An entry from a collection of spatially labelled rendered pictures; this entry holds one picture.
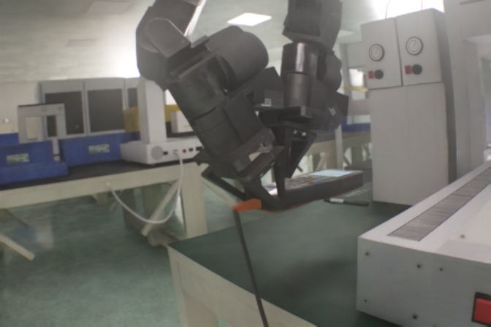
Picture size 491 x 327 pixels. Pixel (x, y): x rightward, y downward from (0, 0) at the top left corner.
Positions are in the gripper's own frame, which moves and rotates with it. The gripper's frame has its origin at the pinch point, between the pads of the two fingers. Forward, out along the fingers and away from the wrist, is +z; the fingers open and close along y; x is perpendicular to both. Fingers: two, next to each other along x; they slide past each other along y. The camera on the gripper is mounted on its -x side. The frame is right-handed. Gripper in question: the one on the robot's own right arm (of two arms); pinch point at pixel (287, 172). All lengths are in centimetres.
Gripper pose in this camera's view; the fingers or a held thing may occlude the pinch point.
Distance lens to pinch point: 52.8
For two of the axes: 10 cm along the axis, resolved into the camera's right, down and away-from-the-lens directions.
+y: -5.9, -0.1, 8.1
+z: -1.3, 9.9, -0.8
